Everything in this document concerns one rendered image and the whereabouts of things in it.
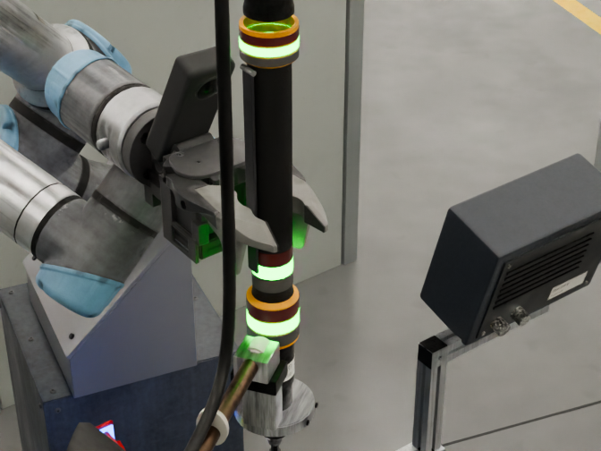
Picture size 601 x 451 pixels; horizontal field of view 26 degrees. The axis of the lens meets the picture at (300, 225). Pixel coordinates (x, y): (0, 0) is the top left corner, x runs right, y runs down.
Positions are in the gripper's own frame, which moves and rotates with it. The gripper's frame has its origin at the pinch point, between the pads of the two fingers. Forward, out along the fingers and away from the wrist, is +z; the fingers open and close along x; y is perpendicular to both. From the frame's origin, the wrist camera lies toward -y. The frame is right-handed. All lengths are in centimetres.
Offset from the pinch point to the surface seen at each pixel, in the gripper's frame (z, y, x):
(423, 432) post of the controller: -38, 76, -52
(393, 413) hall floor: -121, 166, -120
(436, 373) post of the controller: -37, 65, -53
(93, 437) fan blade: -11.8, 23.4, 13.0
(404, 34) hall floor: -295, 166, -272
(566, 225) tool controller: -32, 44, -70
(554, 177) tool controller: -40, 42, -76
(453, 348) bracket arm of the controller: -37, 62, -56
